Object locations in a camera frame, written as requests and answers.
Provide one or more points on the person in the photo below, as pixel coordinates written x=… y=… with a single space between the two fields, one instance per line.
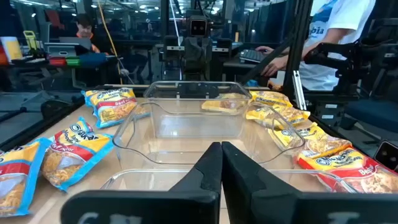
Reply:
x=339 y=18
x=84 y=29

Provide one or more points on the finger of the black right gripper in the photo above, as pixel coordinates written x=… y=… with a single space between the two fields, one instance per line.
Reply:
x=217 y=49
x=177 y=49

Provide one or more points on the black background robot arm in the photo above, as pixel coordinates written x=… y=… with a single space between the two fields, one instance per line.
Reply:
x=351 y=62

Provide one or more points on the green storage bin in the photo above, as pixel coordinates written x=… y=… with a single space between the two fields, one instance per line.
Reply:
x=73 y=61

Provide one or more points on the white yellow box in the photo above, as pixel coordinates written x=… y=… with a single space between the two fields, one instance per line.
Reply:
x=12 y=49

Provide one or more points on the blue Maruchan ramen pack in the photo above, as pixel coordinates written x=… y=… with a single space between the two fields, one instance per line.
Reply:
x=74 y=155
x=112 y=107
x=18 y=186

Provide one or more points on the clear plastic bin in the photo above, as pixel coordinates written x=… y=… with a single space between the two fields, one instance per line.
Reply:
x=192 y=93
x=186 y=143

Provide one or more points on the red storage bin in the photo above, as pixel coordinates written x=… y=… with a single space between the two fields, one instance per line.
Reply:
x=57 y=61

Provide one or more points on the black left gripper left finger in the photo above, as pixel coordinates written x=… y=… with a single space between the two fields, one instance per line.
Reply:
x=199 y=186

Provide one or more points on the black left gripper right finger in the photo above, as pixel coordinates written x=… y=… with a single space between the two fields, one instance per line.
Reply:
x=248 y=193

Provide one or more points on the yellow-green plastic tool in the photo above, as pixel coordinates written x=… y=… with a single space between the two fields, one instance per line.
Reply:
x=29 y=32

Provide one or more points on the black frame post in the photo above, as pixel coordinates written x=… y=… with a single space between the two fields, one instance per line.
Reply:
x=298 y=37

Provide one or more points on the blue chair seat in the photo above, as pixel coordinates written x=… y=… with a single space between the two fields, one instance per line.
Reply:
x=373 y=113

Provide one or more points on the red Maruchan ramen pack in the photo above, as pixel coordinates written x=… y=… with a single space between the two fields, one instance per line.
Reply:
x=357 y=174

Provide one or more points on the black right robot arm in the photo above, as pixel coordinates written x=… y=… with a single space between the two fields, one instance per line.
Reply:
x=199 y=77

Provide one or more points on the black keyboard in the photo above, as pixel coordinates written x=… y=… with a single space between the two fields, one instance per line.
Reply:
x=252 y=56

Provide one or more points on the black table-level camera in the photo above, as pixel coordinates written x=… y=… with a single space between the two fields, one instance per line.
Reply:
x=387 y=155

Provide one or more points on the blue storage bin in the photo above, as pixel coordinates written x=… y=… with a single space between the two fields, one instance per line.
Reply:
x=93 y=59

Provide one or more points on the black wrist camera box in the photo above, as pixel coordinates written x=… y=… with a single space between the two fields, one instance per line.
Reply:
x=199 y=28

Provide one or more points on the yellow Maruchan ramen pack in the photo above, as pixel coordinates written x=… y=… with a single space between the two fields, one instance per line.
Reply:
x=289 y=115
x=323 y=141
x=270 y=98
x=224 y=105

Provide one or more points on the black desk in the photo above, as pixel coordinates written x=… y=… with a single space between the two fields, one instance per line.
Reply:
x=236 y=67

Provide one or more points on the black box white labels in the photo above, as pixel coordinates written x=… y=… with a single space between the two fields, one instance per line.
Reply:
x=323 y=112

